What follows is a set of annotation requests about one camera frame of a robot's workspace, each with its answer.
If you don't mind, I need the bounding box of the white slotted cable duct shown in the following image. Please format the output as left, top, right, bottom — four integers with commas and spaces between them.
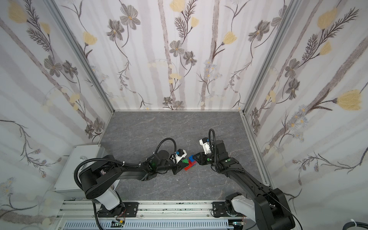
63, 219, 234, 230

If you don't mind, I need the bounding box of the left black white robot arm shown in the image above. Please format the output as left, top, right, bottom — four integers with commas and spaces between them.
74, 149, 189, 217

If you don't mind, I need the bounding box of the long red lego brick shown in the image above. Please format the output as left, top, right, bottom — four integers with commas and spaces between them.
185, 164, 194, 171

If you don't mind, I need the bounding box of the grey metal control box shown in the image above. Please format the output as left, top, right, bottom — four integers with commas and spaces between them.
54, 144, 109, 198

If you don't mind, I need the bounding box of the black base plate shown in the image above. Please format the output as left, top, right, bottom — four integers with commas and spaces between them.
97, 202, 139, 218
211, 201, 230, 218

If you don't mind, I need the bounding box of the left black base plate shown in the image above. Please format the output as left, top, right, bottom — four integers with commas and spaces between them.
97, 202, 139, 218

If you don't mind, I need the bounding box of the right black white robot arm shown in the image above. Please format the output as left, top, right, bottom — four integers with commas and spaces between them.
193, 142, 296, 230

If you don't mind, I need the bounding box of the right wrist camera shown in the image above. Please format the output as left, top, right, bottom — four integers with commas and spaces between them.
199, 138, 212, 154

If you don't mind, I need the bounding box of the black corrugated cable conduit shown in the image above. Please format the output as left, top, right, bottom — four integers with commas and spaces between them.
73, 157, 141, 192

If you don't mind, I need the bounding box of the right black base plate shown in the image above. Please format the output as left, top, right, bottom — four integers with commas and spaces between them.
211, 201, 230, 218

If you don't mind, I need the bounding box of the aluminium mounting rail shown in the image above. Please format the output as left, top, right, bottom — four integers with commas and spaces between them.
56, 200, 294, 221

